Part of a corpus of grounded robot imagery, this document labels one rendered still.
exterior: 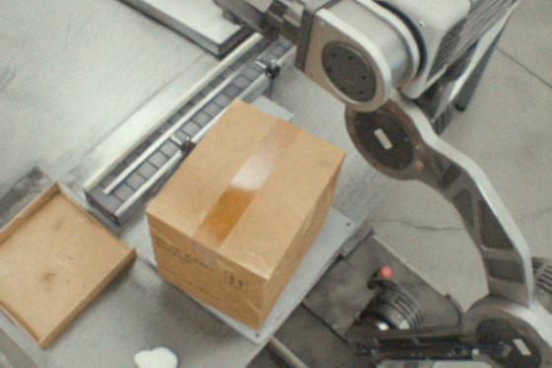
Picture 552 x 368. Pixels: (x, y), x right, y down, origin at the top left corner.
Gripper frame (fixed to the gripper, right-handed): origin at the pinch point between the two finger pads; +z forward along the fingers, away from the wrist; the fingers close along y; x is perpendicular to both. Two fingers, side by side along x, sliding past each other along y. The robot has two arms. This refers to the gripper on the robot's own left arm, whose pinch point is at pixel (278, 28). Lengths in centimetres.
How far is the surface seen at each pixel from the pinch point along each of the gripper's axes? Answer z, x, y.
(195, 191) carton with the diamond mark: -52, 30, -25
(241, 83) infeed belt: -5.7, 16.5, -1.2
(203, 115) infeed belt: -15.4, 26.6, -1.3
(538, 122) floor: 159, -26, -72
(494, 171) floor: 128, 6, -65
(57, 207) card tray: -40, 58, 9
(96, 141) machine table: -26, 45, 16
